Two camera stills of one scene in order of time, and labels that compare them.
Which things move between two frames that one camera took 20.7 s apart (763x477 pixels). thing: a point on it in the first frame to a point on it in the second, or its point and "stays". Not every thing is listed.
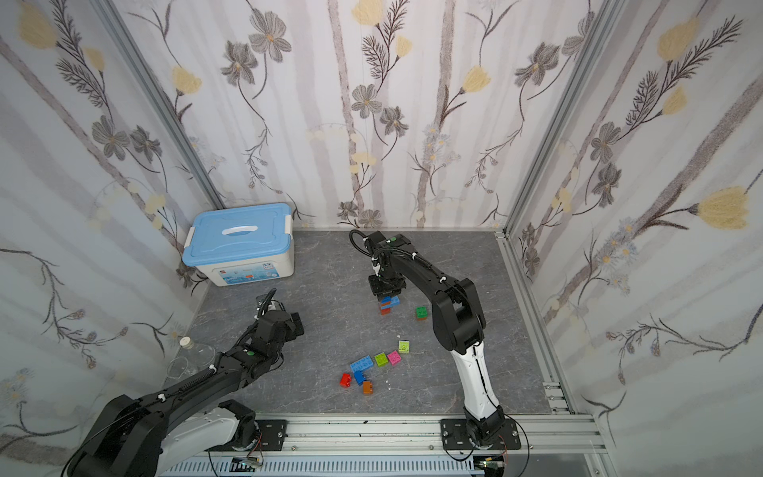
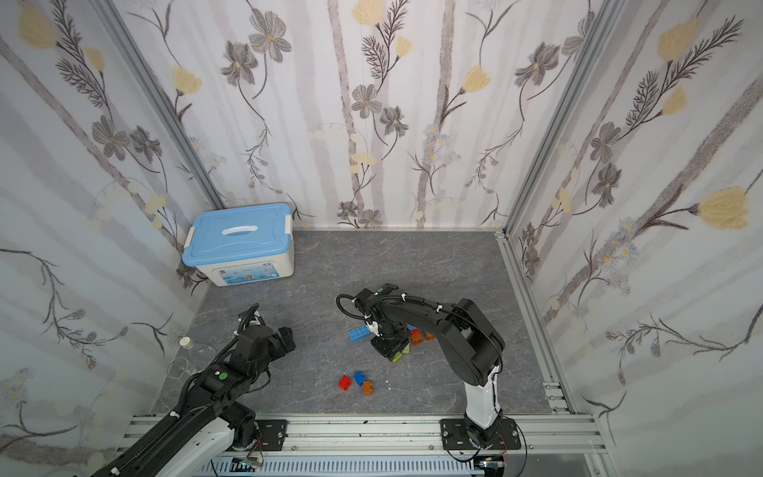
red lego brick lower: [345, 380] stays
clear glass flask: [190, 359] stays
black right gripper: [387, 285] to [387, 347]
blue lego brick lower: [359, 377] stays
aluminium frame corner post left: [160, 102] stays
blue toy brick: [362, 364] to [359, 333]
